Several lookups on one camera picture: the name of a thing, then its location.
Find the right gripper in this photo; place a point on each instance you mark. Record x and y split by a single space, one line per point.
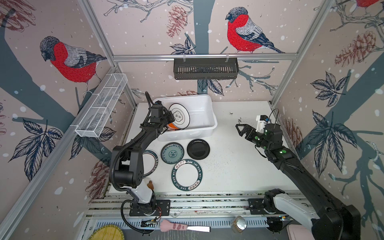
247 128

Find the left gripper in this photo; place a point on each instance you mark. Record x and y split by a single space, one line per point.
170 114

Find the orange plate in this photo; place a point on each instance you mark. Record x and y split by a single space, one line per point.
172 127

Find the white plate black emblem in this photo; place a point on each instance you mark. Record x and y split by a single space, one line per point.
181 115

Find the teal patterned small plate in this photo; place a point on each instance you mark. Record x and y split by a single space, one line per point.
172 153

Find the green rim lettered plate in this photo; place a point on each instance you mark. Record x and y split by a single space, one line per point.
187 175

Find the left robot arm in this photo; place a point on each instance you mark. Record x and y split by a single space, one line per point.
127 168

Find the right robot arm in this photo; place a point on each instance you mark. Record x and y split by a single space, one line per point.
328 218

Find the white plastic bin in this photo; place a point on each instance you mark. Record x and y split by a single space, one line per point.
203 120

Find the black hanging shelf basket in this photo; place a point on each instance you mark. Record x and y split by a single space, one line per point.
206 69

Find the brown white plush toy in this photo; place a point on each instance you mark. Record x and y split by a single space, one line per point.
150 185

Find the pink tray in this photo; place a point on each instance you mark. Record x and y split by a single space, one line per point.
299 232

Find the yellow woven mat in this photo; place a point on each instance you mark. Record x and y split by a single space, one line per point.
108 232

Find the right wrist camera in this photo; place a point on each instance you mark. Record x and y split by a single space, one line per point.
262 120

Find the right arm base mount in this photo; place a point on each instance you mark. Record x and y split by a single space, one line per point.
256 207

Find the white wire mesh basket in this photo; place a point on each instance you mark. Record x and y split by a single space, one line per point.
98 114

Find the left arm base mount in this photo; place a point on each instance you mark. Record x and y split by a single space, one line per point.
157 209

